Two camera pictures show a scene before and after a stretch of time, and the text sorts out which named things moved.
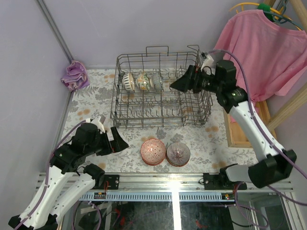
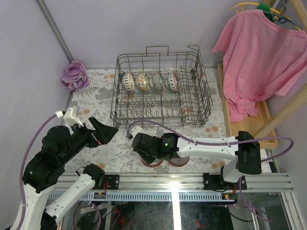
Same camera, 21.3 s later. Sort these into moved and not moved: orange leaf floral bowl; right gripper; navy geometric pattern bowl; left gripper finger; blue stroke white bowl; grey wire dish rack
Moved: right gripper; left gripper finger
Not moved: orange leaf floral bowl; grey wire dish rack; blue stroke white bowl; navy geometric pattern bowl
